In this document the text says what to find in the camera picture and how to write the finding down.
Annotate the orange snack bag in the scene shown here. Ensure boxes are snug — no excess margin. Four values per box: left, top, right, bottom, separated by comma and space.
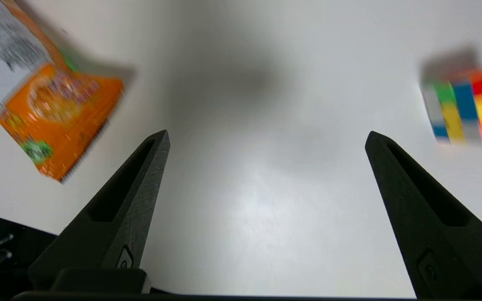
0, 0, 125, 183

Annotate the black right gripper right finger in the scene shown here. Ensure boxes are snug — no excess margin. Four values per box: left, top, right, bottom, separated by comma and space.
365, 131, 482, 298

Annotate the multicolour puzzle cube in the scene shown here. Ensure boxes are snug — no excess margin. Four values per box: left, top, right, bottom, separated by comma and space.
419, 56, 482, 147

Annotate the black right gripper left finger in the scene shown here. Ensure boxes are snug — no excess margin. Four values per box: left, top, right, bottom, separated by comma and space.
28, 130, 171, 290

